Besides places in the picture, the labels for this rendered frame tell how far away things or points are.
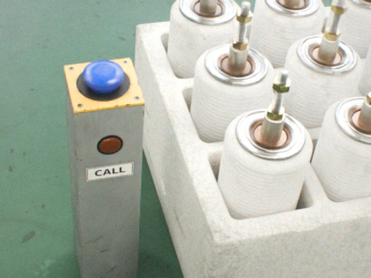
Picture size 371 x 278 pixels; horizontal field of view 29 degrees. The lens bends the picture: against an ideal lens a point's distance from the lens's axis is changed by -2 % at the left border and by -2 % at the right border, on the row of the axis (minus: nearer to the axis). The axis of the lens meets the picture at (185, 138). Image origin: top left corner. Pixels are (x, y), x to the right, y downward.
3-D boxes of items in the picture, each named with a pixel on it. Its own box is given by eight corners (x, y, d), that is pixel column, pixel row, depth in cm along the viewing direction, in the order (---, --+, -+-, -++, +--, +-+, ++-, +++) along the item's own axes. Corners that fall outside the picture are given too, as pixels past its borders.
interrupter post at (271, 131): (254, 136, 76) (258, 114, 74) (268, 125, 78) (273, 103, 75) (271, 148, 75) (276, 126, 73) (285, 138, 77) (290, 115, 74)
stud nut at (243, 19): (235, 13, 80) (236, 7, 79) (250, 14, 80) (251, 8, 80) (236, 24, 79) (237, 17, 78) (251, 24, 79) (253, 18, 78)
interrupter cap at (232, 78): (202, 46, 87) (203, 41, 86) (263, 48, 87) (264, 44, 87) (206, 87, 81) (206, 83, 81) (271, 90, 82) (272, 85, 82)
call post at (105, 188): (137, 282, 91) (145, 105, 69) (83, 292, 90) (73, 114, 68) (126, 239, 96) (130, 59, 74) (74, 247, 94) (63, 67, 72)
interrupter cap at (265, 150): (220, 135, 76) (221, 130, 76) (265, 103, 80) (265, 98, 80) (275, 174, 73) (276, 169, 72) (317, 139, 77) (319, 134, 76)
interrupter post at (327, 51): (329, 66, 86) (335, 44, 84) (312, 57, 87) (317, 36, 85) (338, 57, 87) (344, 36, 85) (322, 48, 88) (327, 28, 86)
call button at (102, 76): (127, 97, 70) (127, 81, 69) (86, 102, 69) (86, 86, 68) (119, 71, 73) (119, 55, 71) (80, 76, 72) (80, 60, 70)
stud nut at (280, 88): (268, 86, 71) (269, 80, 71) (278, 79, 72) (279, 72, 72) (283, 96, 71) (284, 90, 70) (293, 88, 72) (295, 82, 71)
